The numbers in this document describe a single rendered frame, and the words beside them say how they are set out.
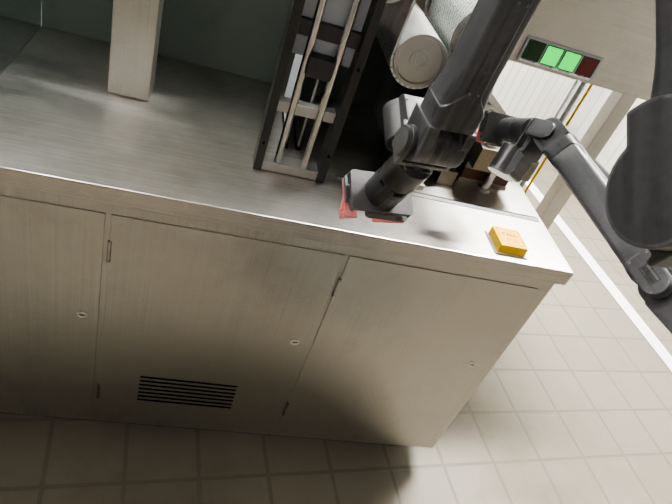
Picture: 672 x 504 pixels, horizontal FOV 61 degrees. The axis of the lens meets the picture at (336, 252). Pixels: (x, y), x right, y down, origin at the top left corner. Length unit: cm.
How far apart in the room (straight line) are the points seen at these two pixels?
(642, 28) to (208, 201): 132
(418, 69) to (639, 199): 96
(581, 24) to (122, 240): 133
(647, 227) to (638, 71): 157
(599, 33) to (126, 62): 126
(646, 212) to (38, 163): 100
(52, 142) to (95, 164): 10
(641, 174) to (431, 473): 168
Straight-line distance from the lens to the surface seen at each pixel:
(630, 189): 43
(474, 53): 68
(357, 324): 140
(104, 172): 116
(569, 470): 234
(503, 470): 217
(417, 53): 132
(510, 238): 135
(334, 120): 122
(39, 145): 122
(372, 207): 85
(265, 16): 160
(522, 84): 469
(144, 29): 136
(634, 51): 193
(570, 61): 184
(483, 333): 152
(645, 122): 43
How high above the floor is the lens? 156
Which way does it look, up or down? 37 degrees down
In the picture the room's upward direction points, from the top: 22 degrees clockwise
